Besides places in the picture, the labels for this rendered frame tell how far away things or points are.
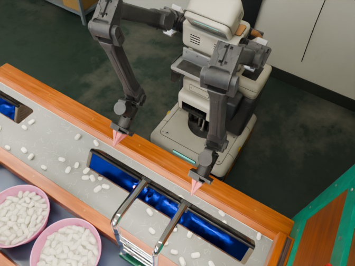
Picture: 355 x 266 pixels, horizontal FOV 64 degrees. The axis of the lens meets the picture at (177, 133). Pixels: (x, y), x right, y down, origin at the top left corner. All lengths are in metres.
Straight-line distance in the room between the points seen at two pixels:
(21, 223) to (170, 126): 1.18
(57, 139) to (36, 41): 2.08
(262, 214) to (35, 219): 0.98
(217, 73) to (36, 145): 1.05
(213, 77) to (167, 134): 1.28
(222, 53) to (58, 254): 0.99
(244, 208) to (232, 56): 0.73
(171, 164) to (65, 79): 1.84
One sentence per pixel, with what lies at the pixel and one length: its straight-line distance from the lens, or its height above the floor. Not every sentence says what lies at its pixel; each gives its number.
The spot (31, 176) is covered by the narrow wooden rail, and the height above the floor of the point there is 0.77.
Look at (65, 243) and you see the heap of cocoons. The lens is 1.31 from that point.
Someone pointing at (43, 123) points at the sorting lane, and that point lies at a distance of 1.65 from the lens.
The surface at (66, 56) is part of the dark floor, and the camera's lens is 3.22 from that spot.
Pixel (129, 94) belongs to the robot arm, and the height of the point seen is 1.05.
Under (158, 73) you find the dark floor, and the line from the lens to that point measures 2.91.
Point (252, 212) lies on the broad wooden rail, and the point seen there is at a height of 0.77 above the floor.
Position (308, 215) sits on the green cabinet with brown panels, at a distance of 1.25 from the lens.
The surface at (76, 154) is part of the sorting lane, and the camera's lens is 1.48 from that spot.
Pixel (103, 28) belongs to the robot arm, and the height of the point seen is 1.41.
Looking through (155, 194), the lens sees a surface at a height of 1.10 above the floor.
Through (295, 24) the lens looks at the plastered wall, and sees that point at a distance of 2.80.
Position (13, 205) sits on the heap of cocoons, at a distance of 1.45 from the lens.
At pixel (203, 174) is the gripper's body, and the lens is 1.16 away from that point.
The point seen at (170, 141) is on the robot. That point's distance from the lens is 2.03.
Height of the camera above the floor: 1.96
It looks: 54 degrees down
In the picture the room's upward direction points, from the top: 6 degrees clockwise
